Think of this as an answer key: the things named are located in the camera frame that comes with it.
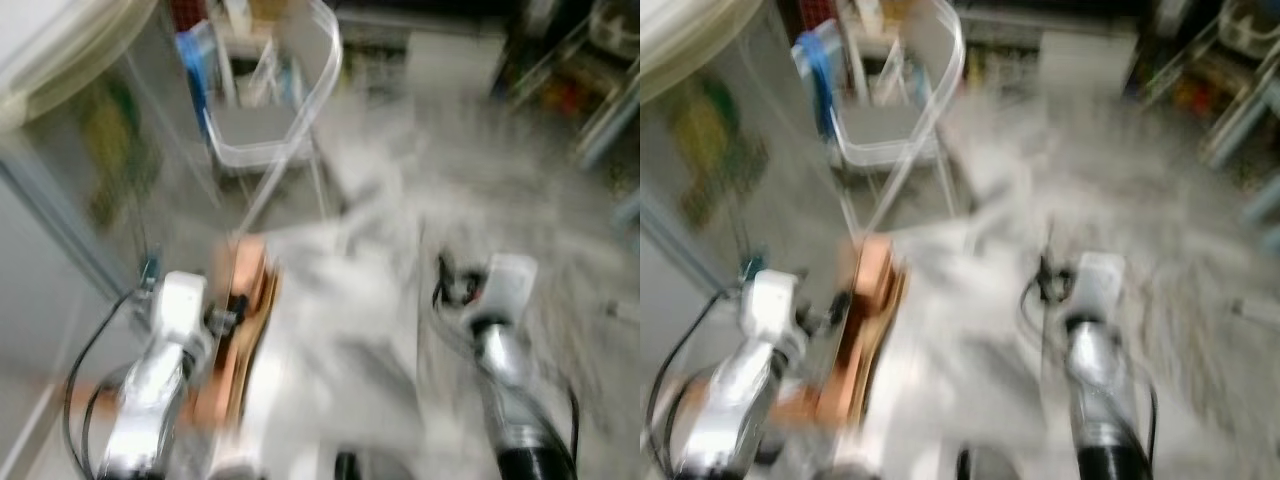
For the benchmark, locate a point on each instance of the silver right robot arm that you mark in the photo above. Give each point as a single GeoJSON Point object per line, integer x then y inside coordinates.
{"type": "Point", "coordinates": [515, 400]}
{"type": "Point", "coordinates": [1105, 400]}

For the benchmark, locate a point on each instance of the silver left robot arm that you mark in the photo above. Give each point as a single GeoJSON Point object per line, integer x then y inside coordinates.
{"type": "Point", "coordinates": [150, 410]}
{"type": "Point", "coordinates": [720, 410]}

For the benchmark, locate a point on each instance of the white fridge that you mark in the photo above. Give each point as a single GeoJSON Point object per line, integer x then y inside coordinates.
{"type": "Point", "coordinates": [60, 230]}
{"type": "Point", "coordinates": [690, 230]}

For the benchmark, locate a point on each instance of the clear fridge door shelf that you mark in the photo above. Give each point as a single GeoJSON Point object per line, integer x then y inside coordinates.
{"type": "Point", "coordinates": [262, 135]}
{"type": "Point", "coordinates": [885, 140]}

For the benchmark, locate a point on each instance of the white box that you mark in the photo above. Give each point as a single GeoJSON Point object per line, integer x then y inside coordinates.
{"type": "Point", "coordinates": [455, 62]}
{"type": "Point", "coordinates": [1085, 62]}

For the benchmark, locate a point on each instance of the cluttered storage rack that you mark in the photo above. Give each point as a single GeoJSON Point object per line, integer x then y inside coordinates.
{"type": "Point", "coordinates": [590, 80]}
{"type": "Point", "coordinates": [1220, 90]}

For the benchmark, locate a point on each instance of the blue plastic item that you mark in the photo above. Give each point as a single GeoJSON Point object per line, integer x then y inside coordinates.
{"type": "Point", "coordinates": [815, 65]}
{"type": "Point", "coordinates": [193, 60]}

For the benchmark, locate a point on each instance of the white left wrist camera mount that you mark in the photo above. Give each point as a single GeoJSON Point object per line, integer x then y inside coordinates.
{"type": "Point", "coordinates": [768, 305]}
{"type": "Point", "coordinates": [180, 305]}

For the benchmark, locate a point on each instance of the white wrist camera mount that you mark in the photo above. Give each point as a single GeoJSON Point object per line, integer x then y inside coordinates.
{"type": "Point", "coordinates": [180, 305]}
{"type": "Point", "coordinates": [768, 305]}
{"type": "Point", "coordinates": [508, 285]}
{"type": "Point", "coordinates": [1100, 285]}

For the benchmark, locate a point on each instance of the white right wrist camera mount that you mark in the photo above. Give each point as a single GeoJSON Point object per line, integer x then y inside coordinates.
{"type": "Point", "coordinates": [508, 285]}
{"type": "Point", "coordinates": [1100, 285]}

